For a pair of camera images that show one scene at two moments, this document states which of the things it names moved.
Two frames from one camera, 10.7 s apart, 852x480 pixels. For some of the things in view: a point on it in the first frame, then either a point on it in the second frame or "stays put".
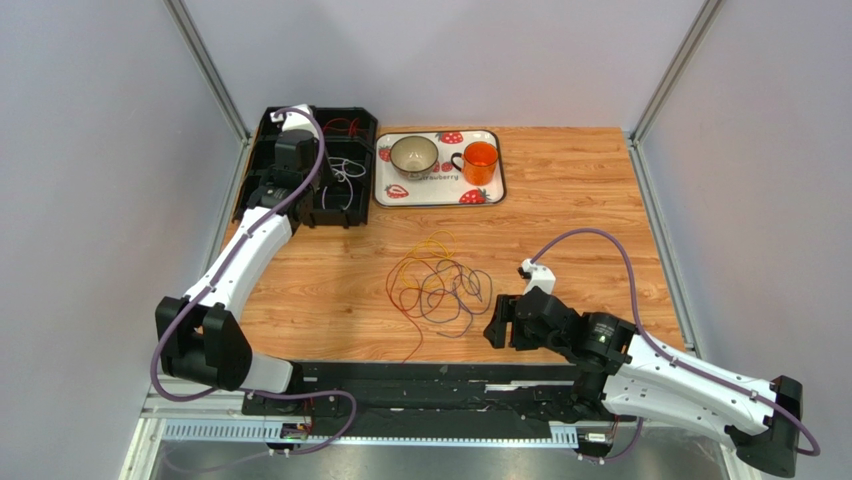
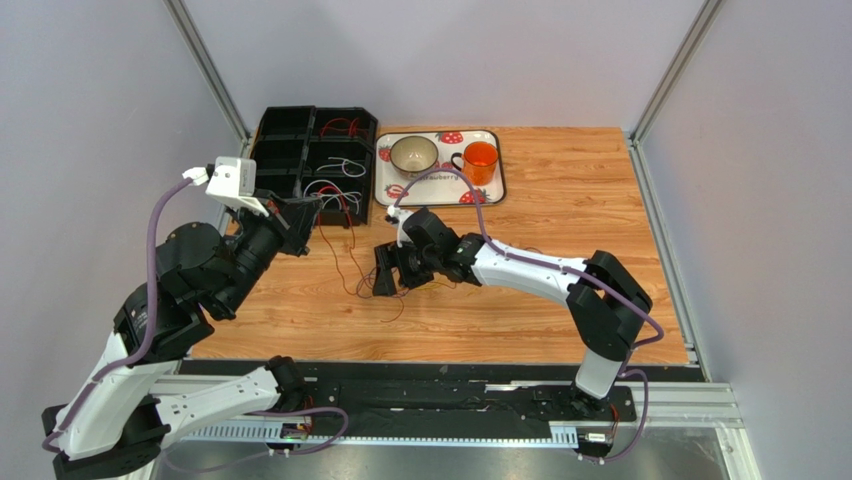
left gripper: [315, 145] → [295, 218]
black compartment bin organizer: [350, 134] stays put
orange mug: [479, 161] stays put
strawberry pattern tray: [445, 186] stays put
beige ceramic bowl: [414, 157] stays put
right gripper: [514, 326] → [401, 267]
